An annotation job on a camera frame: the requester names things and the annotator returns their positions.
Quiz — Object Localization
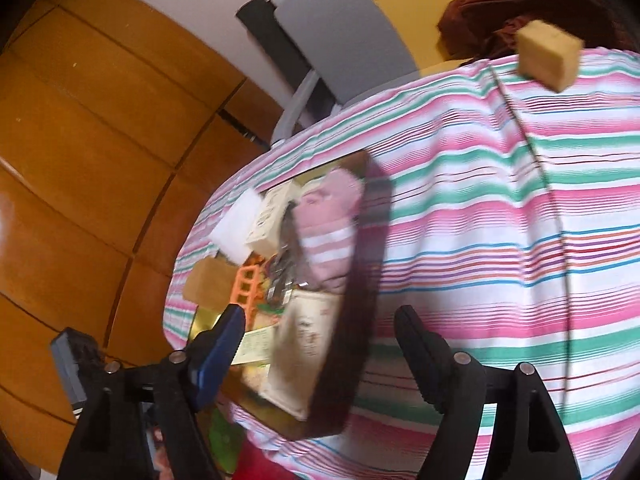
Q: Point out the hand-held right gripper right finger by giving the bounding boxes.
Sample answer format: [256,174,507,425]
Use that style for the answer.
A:
[394,305,583,480]

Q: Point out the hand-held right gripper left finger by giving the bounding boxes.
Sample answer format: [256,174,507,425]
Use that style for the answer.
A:
[57,304,247,480]

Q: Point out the orange plastic lattice rack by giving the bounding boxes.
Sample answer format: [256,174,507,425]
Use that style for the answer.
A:
[231,266,266,318]

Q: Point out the tan printed cardboard box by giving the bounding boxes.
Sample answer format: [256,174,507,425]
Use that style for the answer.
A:
[262,290,346,421]

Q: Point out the metal tin container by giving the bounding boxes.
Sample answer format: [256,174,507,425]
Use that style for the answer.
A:
[190,150,396,441]

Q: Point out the pink striped sock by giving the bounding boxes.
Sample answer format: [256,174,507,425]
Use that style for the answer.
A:
[292,169,366,293]

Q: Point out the brown cardboard piece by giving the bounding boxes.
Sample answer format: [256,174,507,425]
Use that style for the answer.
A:
[184,257,241,311]

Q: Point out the red cloth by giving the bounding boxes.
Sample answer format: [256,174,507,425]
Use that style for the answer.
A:
[232,442,296,480]

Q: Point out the white foam block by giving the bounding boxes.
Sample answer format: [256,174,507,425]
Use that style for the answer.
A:
[210,189,263,265]

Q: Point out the cream printed box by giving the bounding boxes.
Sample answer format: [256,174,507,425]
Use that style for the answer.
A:
[245,182,303,256]

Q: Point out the yellow sponge block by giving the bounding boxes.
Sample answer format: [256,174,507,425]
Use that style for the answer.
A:
[515,20,585,93]

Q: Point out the reddish brown knitted cloth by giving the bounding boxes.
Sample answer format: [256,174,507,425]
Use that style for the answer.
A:
[437,0,636,61]

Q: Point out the black chair white frame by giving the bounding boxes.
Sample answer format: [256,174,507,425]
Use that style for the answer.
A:
[236,0,343,148]

